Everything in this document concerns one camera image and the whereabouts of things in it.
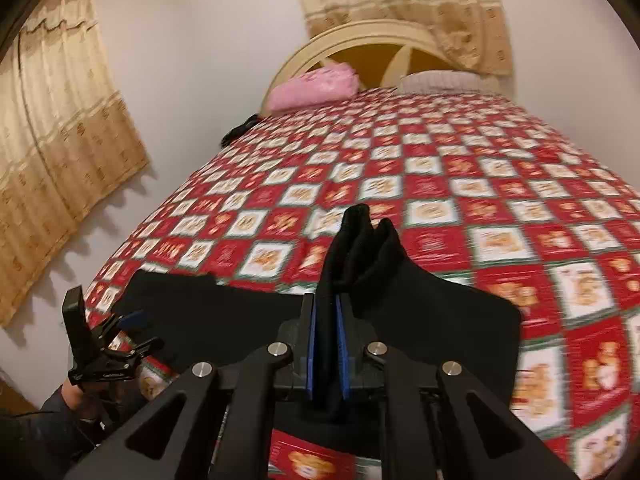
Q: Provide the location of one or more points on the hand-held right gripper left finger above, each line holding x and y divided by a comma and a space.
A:
312, 340

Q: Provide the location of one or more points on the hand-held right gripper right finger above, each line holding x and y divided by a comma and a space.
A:
345, 345

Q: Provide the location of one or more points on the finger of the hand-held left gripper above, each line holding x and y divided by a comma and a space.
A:
131, 321
140, 349

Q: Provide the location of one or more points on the black pants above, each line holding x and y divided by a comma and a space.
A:
440, 320

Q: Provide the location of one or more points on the person's left forearm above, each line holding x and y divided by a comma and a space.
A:
35, 440

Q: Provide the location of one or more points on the person's left hand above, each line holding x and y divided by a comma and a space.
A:
80, 402

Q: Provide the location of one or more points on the beige floral side curtain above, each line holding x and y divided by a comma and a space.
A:
55, 160

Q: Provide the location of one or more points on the red checked printed bedspread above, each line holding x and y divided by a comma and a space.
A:
450, 160

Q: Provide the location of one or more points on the small black item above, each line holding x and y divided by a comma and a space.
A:
240, 130

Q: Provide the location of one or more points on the pink pillow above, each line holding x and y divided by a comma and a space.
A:
315, 85

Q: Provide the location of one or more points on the striped pillow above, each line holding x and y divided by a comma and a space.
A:
445, 81

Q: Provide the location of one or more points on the cream wooden headboard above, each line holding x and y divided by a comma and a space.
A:
380, 45

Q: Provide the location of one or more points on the beige floral window curtain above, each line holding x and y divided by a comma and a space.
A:
400, 0

